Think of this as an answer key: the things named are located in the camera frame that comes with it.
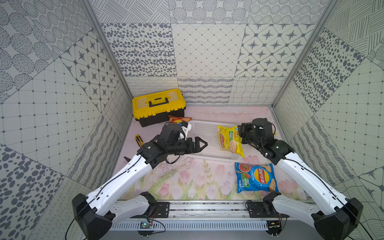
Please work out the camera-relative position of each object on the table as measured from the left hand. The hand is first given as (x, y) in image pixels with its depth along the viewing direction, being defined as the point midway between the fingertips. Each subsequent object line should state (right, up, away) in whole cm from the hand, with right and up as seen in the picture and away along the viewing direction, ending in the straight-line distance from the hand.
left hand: (201, 142), depth 68 cm
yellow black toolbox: (-29, +17, +29) cm, 45 cm away
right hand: (+18, +8, +8) cm, 21 cm away
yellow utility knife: (-42, -4, +31) cm, 52 cm away
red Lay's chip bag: (-15, +10, +35) cm, 40 cm away
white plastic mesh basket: (+5, +2, +33) cm, 34 cm away
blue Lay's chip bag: (+29, -21, +11) cm, 37 cm away
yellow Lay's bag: (+16, -1, +11) cm, 19 cm away
